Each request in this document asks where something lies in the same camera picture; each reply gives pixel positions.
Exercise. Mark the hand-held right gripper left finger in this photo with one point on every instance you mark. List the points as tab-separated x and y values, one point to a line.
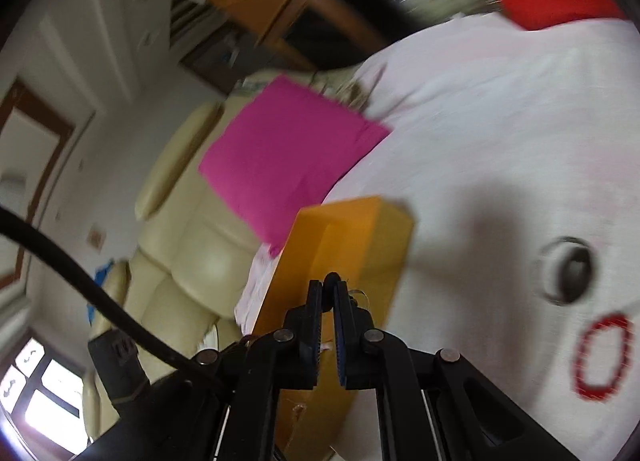
311	336

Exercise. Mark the framed wall picture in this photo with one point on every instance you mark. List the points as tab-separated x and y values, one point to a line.
96	236

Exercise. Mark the white pink blanket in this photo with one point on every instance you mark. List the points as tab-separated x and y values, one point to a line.
500	141

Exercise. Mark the cream leather sofa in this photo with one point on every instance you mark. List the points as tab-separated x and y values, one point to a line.
190	251

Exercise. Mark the orange cardboard box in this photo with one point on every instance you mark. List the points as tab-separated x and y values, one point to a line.
350	241

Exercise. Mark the pink pillow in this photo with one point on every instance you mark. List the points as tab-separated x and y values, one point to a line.
290	156

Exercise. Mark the blue cloth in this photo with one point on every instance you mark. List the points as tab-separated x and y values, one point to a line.
102	273

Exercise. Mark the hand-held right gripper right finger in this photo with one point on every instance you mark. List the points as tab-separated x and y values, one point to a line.
345	341

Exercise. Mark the leaf patterned cushion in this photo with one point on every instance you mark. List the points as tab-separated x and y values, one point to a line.
362	91

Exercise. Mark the window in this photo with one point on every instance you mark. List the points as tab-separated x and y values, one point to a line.
50	401

